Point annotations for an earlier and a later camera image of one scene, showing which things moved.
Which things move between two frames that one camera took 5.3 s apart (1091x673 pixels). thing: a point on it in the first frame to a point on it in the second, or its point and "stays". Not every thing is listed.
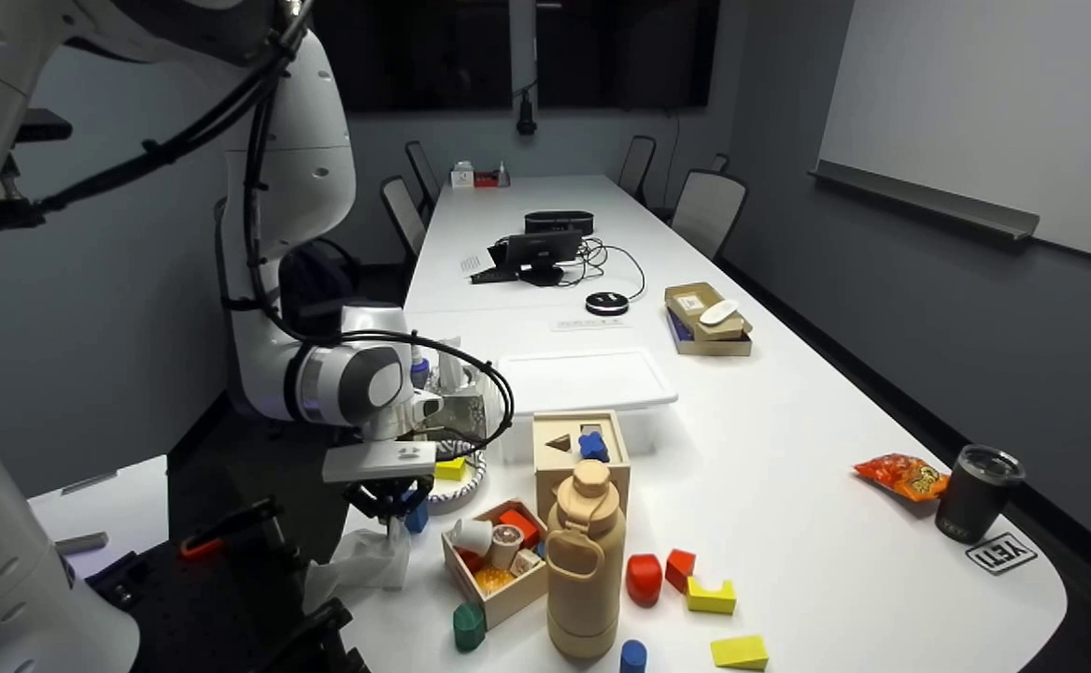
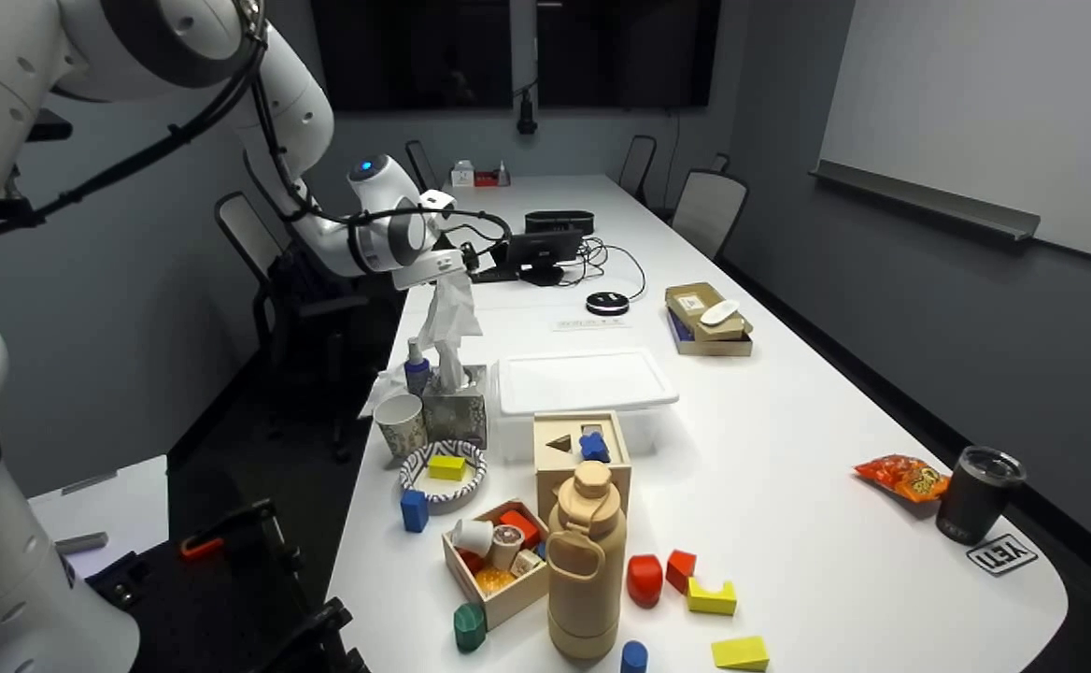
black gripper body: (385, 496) to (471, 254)
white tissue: (370, 550) to (446, 322)
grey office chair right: (707, 206) stays
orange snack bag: (904, 480) stays
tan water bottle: (584, 568) stays
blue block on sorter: (593, 448) stays
